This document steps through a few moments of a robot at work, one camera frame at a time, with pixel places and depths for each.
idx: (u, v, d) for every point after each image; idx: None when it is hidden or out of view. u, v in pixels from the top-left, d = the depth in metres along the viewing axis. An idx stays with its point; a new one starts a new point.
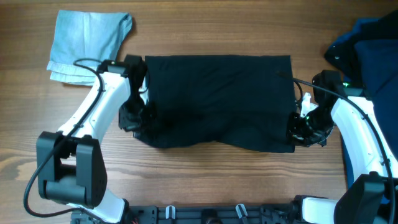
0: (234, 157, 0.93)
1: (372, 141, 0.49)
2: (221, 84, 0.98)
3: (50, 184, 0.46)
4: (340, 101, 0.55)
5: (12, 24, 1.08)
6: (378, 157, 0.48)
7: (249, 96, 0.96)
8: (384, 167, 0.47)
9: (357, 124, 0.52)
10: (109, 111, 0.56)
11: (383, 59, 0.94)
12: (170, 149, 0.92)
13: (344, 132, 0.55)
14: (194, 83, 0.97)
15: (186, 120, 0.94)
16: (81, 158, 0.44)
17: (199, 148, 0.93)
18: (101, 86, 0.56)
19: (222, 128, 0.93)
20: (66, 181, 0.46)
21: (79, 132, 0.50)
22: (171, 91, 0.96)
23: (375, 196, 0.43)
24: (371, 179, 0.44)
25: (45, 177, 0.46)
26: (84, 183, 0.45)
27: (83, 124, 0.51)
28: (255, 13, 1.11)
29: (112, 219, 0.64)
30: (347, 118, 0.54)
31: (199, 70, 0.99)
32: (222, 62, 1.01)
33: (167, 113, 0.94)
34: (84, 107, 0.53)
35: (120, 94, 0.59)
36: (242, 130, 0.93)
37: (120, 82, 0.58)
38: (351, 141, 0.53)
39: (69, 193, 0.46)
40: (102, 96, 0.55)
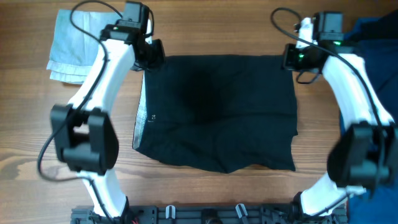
0: (237, 155, 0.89)
1: (362, 91, 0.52)
2: (219, 84, 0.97)
3: (66, 152, 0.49)
4: (332, 59, 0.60)
5: (12, 24, 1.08)
6: (367, 106, 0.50)
7: (249, 99, 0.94)
8: (372, 114, 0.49)
9: (348, 78, 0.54)
10: (115, 79, 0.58)
11: (384, 59, 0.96)
12: (170, 147, 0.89)
13: (337, 91, 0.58)
14: (193, 83, 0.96)
15: (184, 120, 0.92)
16: (92, 127, 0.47)
17: (199, 147, 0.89)
18: (106, 56, 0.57)
19: (222, 127, 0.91)
20: (82, 147, 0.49)
21: (89, 104, 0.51)
22: (171, 92, 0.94)
23: (366, 141, 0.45)
24: (362, 127, 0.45)
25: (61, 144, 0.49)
26: (98, 150, 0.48)
27: (92, 96, 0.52)
28: (256, 12, 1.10)
29: (111, 203, 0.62)
30: (339, 74, 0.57)
31: (197, 70, 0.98)
32: (222, 64, 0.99)
33: (166, 118, 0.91)
34: (91, 79, 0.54)
35: (125, 62, 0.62)
36: (242, 130, 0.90)
37: (124, 49, 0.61)
38: (343, 99, 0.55)
39: (86, 160, 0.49)
40: (108, 65, 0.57)
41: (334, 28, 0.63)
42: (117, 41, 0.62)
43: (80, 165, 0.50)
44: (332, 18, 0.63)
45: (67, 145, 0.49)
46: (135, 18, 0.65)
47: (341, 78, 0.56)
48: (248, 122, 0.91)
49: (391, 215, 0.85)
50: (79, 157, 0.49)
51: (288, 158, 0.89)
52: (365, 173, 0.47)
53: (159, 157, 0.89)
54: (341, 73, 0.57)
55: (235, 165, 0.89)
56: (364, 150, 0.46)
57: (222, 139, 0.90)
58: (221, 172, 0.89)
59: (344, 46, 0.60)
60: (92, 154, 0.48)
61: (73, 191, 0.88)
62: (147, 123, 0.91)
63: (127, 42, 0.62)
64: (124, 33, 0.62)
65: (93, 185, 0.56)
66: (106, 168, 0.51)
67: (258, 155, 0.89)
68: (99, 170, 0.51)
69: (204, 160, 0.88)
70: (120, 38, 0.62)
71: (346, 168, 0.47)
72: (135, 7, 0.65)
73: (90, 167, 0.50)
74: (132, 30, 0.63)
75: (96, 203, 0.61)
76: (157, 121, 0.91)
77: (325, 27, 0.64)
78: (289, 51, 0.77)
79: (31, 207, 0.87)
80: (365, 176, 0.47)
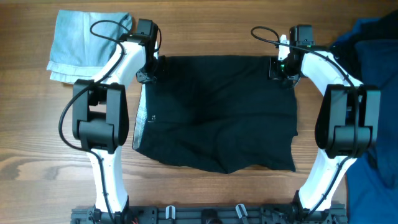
0: (237, 155, 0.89)
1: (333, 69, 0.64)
2: (219, 84, 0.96)
3: (83, 124, 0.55)
4: (306, 55, 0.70)
5: (12, 24, 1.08)
6: (339, 76, 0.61)
7: (249, 101, 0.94)
8: (344, 81, 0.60)
9: (321, 65, 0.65)
10: (129, 72, 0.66)
11: (384, 59, 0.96)
12: (170, 147, 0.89)
13: (314, 78, 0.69)
14: (192, 83, 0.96)
15: (184, 121, 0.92)
16: (111, 95, 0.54)
17: (199, 147, 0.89)
18: (124, 49, 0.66)
19: (222, 127, 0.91)
20: (97, 121, 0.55)
21: (107, 81, 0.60)
22: (170, 93, 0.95)
23: (341, 98, 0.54)
24: (337, 88, 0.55)
25: (78, 115, 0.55)
26: (113, 122, 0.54)
27: (111, 75, 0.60)
28: (255, 13, 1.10)
29: (114, 193, 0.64)
30: (314, 64, 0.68)
31: (197, 70, 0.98)
32: (222, 66, 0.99)
33: (166, 119, 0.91)
34: (110, 65, 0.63)
35: (138, 60, 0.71)
36: (242, 130, 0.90)
37: (138, 48, 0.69)
38: (319, 79, 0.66)
39: (100, 132, 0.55)
40: (124, 57, 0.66)
41: (308, 38, 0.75)
42: (133, 42, 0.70)
43: (94, 139, 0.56)
44: (306, 30, 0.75)
45: (84, 118, 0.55)
46: (147, 32, 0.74)
47: (316, 64, 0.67)
48: (248, 123, 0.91)
49: (390, 214, 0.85)
50: (94, 129, 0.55)
51: (289, 159, 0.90)
52: (347, 132, 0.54)
53: (158, 157, 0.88)
54: (316, 62, 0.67)
55: (236, 165, 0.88)
56: (341, 108, 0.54)
57: (222, 139, 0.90)
58: (221, 172, 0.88)
59: (318, 48, 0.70)
60: (109, 120, 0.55)
61: (73, 191, 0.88)
62: (147, 124, 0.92)
63: (141, 44, 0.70)
64: (137, 39, 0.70)
65: (101, 165, 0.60)
66: (117, 143, 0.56)
67: (259, 157, 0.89)
68: (111, 145, 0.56)
69: (203, 161, 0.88)
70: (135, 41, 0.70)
71: (331, 128, 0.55)
72: (148, 23, 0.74)
73: (103, 141, 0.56)
74: (144, 38, 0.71)
75: (101, 191, 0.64)
76: (156, 122, 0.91)
77: (300, 37, 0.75)
78: (273, 63, 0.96)
79: (31, 208, 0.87)
80: (349, 135, 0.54)
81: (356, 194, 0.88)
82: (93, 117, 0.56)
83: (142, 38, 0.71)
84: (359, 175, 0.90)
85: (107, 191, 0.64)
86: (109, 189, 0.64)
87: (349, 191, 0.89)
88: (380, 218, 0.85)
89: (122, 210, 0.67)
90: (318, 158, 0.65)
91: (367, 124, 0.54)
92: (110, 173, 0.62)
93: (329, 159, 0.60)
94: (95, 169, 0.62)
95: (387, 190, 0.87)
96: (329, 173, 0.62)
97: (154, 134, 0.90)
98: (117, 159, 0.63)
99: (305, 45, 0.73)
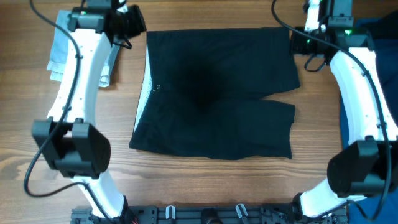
0: (232, 138, 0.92)
1: (369, 95, 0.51)
2: (222, 61, 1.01)
3: (58, 163, 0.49)
4: (340, 55, 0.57)
5: (13, 24, 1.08)
6: (375, 117, 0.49)
7: (249, 87, 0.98)
8: (379, 130, 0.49)
9: (356, 80, 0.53)
10: (94, 77, 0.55)
11: (384, 59, 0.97)
12: (170, 122, 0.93)
13: (342, 88, 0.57)
14: (198, 58, 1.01)
15: (185, 95, 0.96)
16: (79, 139, 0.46)
17: (198, 123, 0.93)
18: (78, 53, 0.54)
19: (219, 107, 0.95)
20: (72, 157, 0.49)
21: (69, 115, 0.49)
22: (177, 67, 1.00)
23: (370, 160, 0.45)
24: (366, 144, 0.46)
25: (48, 157, 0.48)
26: (89, 158, 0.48)
27: (71, 105, 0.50)
28: (255, 13, 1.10)
29: (109, 205, 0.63)
30: (345, 72, 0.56)
31: (201, 41, 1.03)
32: (225, 51, 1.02)
33: (168, 98, 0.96)
34: (68, 81, 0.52)
35: (101, 52, 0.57)
36: (237, 111, 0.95)
37: (96, 41, 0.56)
38: (347, 96, 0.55)
39: (79, 168, 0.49)
40: (82, 63, 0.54)
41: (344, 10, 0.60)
42: (88, 29, 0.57)
43: (74, 172, 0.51)
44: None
45: (56, 158, 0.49)
46: None
47: (349, 79, 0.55)
48: (245, 106, 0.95)
49: (389, 214, 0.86)
50: (72, 167, 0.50)
51: (286, 145, 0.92)
52: (368, 183, 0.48)
53: (155, 143, 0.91)
54: (348, 73, 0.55)
55: (229, 147, 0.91)
56: (367, 169, 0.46)
57: (218, 119, 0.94)
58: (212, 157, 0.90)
59: (354, 40, 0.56)
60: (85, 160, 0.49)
61: (73, 191, 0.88)
62: (147, 107, 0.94)
63: (99, 31, 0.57)
64: (94, 15, 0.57)
65: (89, 189, 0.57)
66: (97, 171, 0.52)
67: (257, 145, 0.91)
68: (92, 173, 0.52)
69: (199, 149, 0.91)
70: (91, 25, 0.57)
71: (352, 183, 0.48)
72: None
73: (85, 172, 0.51)
74: (102, 12, 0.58)
75: (95, 205, 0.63)
76: (160, 93, 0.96)
77: (334, 12, 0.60)
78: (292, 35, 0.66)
79: (31, 208, 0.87)
80: (372, 155, 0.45)
81: None
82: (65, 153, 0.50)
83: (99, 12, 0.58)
84: None
85: (101, 204, 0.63)
86: (102, 202, 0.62)
87: None
88: (380, 218, 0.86)
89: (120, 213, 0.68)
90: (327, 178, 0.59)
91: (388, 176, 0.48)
92: (99, 193, 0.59)
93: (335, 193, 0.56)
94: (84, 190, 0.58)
95: None
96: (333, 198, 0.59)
97: (157, 103, 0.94)
98: (104, 178, 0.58)
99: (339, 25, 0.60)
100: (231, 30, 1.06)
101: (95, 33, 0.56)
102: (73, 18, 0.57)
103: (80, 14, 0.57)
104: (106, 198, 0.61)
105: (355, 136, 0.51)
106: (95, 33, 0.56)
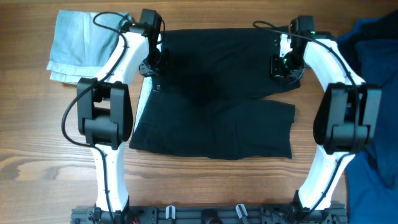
0: (232, 137, 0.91)
1: (333, 60, 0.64)
2: (222, 61, 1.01)
3: (87, 123, 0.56)
4: (308, 43, 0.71)
5: (12, 24, 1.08)
6: (342, 73, 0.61)
7: (249, 87, 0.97)
8: (346, 79, 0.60)
9: (323, 55, 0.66)
10: (132, 66, 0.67)
11: (383, 60, 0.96)
12: (170, 121, 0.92)
13: (315, 68, 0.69)
14: (198, 58, 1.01)
15: (185, 94, 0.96)
16: (115, 96, 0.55)
17: (198, 122, 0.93)
18: (126, 43, 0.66)
19: (219, 107, 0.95)
20: (102, 119, 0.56)
21: (111, 79, 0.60)
22: (177, 66, 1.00)
23: (341, 98, 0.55)
24: (336, 86, 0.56)
25: (83, 114, 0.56)
26: (117, 119, 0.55)
27: (114, 72, 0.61)
28: (255, 13, 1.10)
29: (115, 191, 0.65)
30: (315, 53, 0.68)
31: (202, 42, 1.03)
32: (225, 51, 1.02)
33: (168, 97, 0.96)
34: (113, 60, 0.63)
35: (141, 52, 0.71)
36: (238, 111, 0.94)
37: (141, 41, 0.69)
38: (319, 69, 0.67)
39: (104, 128, 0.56)
40: (128, 52, 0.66)
41: (309, 27, 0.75)
42: (135, 33, 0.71)
43: (99, 135, 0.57)
44: (308, 18, 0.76)
45: (89, 116, 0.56)
46: (150, 21, 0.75)
47: (318, 55, 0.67)
48: (247, 105, 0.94)
49: (389, 214, 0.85)
50: (99, 127, 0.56)
51: (286, 145, 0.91)
52: (345, 128, 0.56)
53: (155, 142, 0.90)
54: (318, 52, 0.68)
55: (229, 147, 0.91)
56: (341, 108, 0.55)
57: (218, 117, 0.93)
58: (212, 157, 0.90)
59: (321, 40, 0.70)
60: (113, 120, 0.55)
61: (73, 191, 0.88)
62: (147, 107, 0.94)
63: (143, 35, 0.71)
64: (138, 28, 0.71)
65: (104, 160, 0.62)
66: (120, 140, 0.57)
67: (257, 145, 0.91)
68: (114, 139, 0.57)
69: (200, 149, 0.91)
70: (137, 31, 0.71)
71: (329, 126, 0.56)
72: (152, 13, 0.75)
73: (107, 137, 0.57)
74: (147, 26, 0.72)
75: (102, 190, 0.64)
76: (160, 92, 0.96)
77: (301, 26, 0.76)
78: (274, 60, 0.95)
79: (31, 207, 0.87)
80: (340, 94, 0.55)
81: (356, 193, 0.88)
82: (97, 115, 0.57)
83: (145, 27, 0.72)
84: (359, 175, 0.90)
85: (109, 189, 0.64)
86: (110, 186, 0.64)
87: (349, 191, 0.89)
88: (379, 218, 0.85)
89: (122, 209, 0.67)
90: (318, 154, 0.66)
91: (365, 124, 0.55)
92: (112, 170, 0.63)
93: (328, 156, 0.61)
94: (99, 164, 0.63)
95: (387, 190, 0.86)
96: (329, 171, 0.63)
97: (157, 103, 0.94)
98: (120, 155, 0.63)
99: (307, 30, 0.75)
100: (231, 31, 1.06)
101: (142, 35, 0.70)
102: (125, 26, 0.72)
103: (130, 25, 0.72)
104: (115, 178, 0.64)
105: None
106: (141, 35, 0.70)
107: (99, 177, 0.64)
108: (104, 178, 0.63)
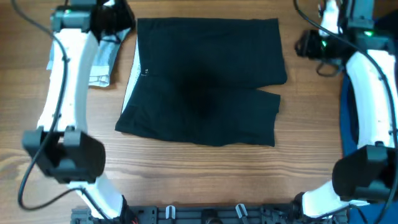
0: (218, 124, 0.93)
1: (384, 99, 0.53)
2: (212, 48, 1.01)
3: (51, 170, 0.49)
4: (358, 56, 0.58)
5: (12, 24, 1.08)
6: (388, 120, 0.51)
7: (237, 75, 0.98)
8: (390, 136, 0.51)
9: (372, 84, 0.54)
10: (83, 79, 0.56)
11: None
12: (158, 106, 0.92)
13: (357, 93, 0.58)
14: (187, 43, 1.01)
15: (173, 79, 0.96)
16: (71, 149, 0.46)
17: (184, 107, 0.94)
18: (64, 56, 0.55)
19: (206, 93, 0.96)
20: (66, 166, 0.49)
21: (60, 123, 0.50)
22: (166, 51, 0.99)
23: (379, 165, 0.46)
24: (374, 149, 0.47)
25: (43, 166, 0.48)
26: (83, 167, 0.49)
27: (61, 112, 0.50)
28: (255, 12, 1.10)
29: (107, 207, 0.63)
30: (362, 74, 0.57)
31: (192, 28, 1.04)
32: (216, 40, 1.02)
33: (157, 81, 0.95)
34: (55, 96, 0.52)
35: (87, 53, 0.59)
36: (224, 97, 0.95)
37: (82, 42, 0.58)
38: (360, 96, 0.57)
39: (73, 173, 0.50)
40: (69, 67, 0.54)
41: (364, 15, 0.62)
42: (75, 30, 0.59)
43: (69, 177, 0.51)
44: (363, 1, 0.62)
45: (50, 168, 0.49)
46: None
47: (363, 82, 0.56)
48: (234, 93, 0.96)
49: (388, 214, 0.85)
50: (65, 172, 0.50)
51: (270, 134, 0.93)
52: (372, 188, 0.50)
53: (142, 126, 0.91)
54: (364, 76, 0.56)
55: (213, 132, 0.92)
56: (376, 172, 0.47)
57: (204, 103, 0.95)
58: (197, 142, 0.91)
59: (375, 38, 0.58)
60: (78, 168, 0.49)
61: (73, 191, 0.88)
62: (135, 91, 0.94)
63: (86, 30, 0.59)
64: (76, 20, 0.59)
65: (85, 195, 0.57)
66: (93, 175, 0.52)
67: (240, 133, 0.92)
68: (87, 178, 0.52)
69: (185, 133, 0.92)
70: (78, 23, 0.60)
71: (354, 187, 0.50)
72: None
73: (78, 176, 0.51)
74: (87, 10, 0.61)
75: (94, 208, 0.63)
76: (148, 76, 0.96)
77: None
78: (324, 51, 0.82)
79: (31, 207, 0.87)
80: (379, 161, 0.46)
81: None
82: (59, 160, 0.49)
83: (84, 10, 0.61)
84: None
85: (100, 206, 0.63)
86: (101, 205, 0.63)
87: None
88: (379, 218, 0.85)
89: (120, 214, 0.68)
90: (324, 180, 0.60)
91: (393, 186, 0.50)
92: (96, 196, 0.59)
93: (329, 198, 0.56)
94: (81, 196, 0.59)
95: None
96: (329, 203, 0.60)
97: (145, 86, 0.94)
98: (100, 182, 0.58)
99: (359, 26, 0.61)
100: (223, 20, 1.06)
101: (82, 32, 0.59)
102: (58, 18, 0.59)
103: (64, 13, 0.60)
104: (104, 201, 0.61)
105: (365, 141, 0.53)
106: (81, 32, 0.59)
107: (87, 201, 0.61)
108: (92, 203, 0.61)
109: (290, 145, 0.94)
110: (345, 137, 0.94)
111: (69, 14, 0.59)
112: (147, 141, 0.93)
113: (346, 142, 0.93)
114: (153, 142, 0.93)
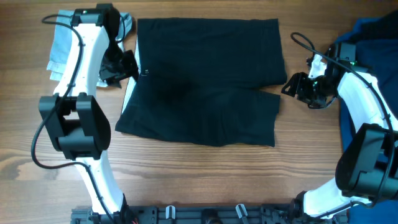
0: (219, 123, 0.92)
1: (373, 101, 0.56)
2: (212, 48, 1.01)
3: (60, 139, 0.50)
4: (346, 74, 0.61)
5: (13, 24, 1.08)
6: (379, 112, 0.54)
7: (237, 75, 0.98)
8: (384, 121, 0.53)
9: (362, 93, 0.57)
10: (95, 65, 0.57)
11: (383, 59, 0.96)
12: (159, 106, 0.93)
13: (352, 106, 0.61)
14: (186, 45, 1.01)
15: (173, 79, 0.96)
16: (83, 111, 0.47)
17: (185, 106, 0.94)
18: (80, 40, 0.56)
19: (206, 93, 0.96)
20: (76, 133, 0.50)
21: (73, 91, 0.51)
22: (166, 51, 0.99)
23: (376, 145, 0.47)
24: (373, 128, 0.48)
25: (53, 132, 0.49)
26: (92, 134, 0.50)
27: (74, 83, 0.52)
28: (255, 13, 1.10)
29: (109, 195, 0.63)
30: (353, 88, 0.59)
31: (191, 29, 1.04)
32: (216, 40, 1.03)
33: (157, 81, 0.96)
34: (69, 71, 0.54)
35: (100, 44, 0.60)
36: (224, 96, 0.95)
37: (96, 33, 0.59)
38: (357, 108, 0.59)
39: (81, 142, 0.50)
40: (84, 50, 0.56)
41: (349, 56, 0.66)
42: (89, 23, 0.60)
43: (76, 149, 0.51)
44: (348, 46, 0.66)
45: (60, 134, 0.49)
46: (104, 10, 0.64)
47: (356, 93, 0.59)
48: (234, 93, 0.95)
49: (388, 214, 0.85)
50: (74, 141, 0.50)
51: (270, 134, 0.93)
52: (373, 177, 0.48)
53: (142, 126, 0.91)
54: (355, 88, 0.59)
55: (212, 132, 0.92)
56: (375, 155, 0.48)
57: (205, 102, 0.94)
58: (197, 142, 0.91)
59: (359, 68, 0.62)
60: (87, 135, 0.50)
61: (73, 191, 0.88)
62: (135, 92, 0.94)
63: (99, 24, 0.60)
64: (92, 19, 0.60)
65: (89, 173, 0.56)
66: (101, 148, 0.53)
67: (241, 132, 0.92)
68: (94, 151, 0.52)
69: (185, 132, 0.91)
70: (92, 20, 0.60)
71: (354, 172, 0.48)
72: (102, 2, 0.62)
73: (86, 149, 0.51)
74: (101, 10, 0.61)
75: (94, 196, 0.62)
76: (149, 76, 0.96)
77: (341, 53, 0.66)
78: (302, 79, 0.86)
79: (31, 207, 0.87)
80: (377, 139, 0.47)
81: None
82: (69, 129, 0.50)
83: (99, 10, 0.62)
84: None
85: (101, 195, 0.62)
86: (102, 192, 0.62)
87: None
88: (379, 218, 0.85)
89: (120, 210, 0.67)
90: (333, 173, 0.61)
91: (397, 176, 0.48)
92: (100, 178, 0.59)
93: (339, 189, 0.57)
94: (84, 178, 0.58)
95: None
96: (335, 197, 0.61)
97: (146, 87, 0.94)
98: (104, 163, 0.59)
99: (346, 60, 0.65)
100: (223, 21, 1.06)
101: (96, 25, 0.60)
102: (76, 15, 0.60)
103: (82, 13, 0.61)
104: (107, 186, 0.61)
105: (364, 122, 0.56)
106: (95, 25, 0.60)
107: (88, 187, 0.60)
108: (94, 188, 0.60)
109: (290, 145, 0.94)
110: (345, 137, 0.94)
111: (86, 14, 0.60)
112: (147, 141, 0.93)
113: (346, 142, 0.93)
114: (153, 142, 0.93)
